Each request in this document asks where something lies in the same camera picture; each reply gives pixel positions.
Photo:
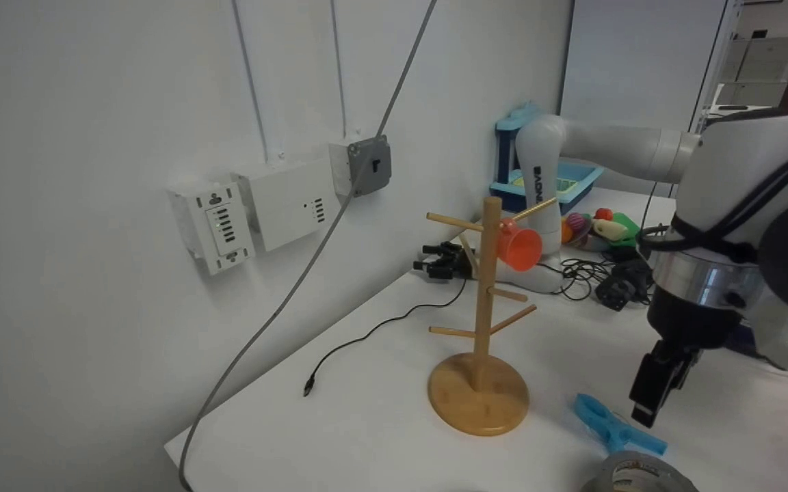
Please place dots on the grey junction box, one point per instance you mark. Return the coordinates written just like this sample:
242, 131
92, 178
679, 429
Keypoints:
367, 164

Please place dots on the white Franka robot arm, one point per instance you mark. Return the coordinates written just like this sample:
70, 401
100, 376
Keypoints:
750, 172

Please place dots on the orange plastic cup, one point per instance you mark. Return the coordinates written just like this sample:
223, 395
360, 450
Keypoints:
521, 248

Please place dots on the black table edge clamp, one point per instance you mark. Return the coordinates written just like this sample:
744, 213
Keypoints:
438, 264

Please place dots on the green yellow toy vegetable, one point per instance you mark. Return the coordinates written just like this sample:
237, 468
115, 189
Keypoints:
620, 230

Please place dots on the white wall conduit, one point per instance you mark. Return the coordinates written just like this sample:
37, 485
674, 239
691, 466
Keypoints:
339, 71
253, 90

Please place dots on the white wall box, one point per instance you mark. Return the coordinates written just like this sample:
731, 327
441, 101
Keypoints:
289, 205

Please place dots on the grey wall notice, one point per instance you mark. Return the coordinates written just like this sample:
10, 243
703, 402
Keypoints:
766, 70

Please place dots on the white wall socket plate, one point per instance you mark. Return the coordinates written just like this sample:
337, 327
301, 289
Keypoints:
216, 228

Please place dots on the wooden peg tree stand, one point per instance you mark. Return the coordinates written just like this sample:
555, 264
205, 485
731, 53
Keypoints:
477, 401

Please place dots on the grey duct tape roll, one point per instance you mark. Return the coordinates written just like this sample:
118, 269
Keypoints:
640, 473

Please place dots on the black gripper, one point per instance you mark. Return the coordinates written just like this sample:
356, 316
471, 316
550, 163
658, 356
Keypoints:
696, 328

